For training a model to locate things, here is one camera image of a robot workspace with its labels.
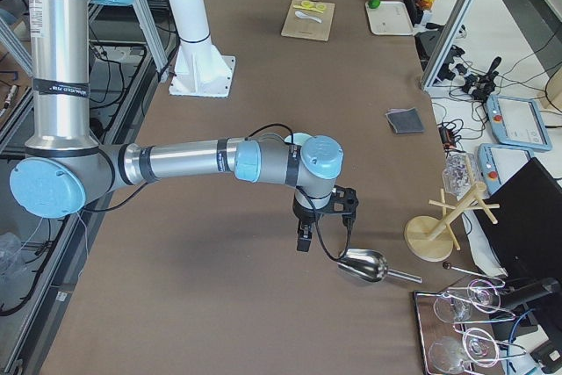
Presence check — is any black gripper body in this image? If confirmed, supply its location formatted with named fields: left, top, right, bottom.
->
left=292, top=192, right=316, bottom=227

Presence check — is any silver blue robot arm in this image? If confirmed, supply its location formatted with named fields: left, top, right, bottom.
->
left=10, top=0, right=357, bottom=251

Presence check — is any white ceramic spoon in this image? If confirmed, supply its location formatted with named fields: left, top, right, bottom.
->
left=294, top=11, right=322, bottom=24

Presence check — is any steel ice scoop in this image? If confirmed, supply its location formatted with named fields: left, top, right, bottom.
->
left=337, top=248, right=423, bottom=284

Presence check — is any wooden cup tree stand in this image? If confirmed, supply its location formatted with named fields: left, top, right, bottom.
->
left=404, top=157, right=500, bottom=262

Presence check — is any dark grey cloth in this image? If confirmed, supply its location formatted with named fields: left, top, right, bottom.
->
left=385, top=107, right=425, bottom=134

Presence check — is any clear plastic container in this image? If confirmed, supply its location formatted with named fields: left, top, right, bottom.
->
left=442, top=153, right=473, bottom=198

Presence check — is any mirror tray glass rack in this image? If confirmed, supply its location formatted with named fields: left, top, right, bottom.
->
left=414, top=278, right=527, bottom=374

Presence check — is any wine glass upper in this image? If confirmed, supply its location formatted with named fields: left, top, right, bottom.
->
left=433, top=278, right=501, bottom=323

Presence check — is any wine glass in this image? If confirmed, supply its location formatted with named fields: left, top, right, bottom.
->
left=433, top=278, right=501, bottom=323
left=429, top=328, right=500, bottom=374

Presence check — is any wine glass lower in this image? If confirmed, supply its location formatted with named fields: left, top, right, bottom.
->
left=429, top=328, right=500, bottom=374

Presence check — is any wooden cutting board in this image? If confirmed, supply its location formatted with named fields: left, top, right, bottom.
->
left=281, top=0, right=335, bottom=41

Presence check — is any blue teach pendant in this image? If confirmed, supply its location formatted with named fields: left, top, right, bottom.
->
left=486, top=95, right=552, bottom=151
left=477, top=143, right=535, bottom=194

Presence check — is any cream rabbit tray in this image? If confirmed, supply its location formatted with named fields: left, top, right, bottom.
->
left=364, top=1, right=414, bottom=36

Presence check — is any green lime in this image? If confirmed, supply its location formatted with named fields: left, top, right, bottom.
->
left=368, top=0, right=381, bottom=9

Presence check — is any black monitor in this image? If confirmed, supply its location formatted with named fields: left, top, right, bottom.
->
left=475, top=158, right=561, bottom=280

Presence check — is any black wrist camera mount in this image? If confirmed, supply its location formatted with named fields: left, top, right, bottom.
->
left=318, top=185, right=359, bottom=230

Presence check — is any black camera cable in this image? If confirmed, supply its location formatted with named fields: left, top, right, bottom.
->
left=245, top=123, right=352, bottom=262

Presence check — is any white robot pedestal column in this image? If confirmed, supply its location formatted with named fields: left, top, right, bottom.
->
left=169, top=0, right=235, bottom=97

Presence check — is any aluminium frame post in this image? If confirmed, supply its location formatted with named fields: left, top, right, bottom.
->
left=420, top=0, right=474, bottom=91

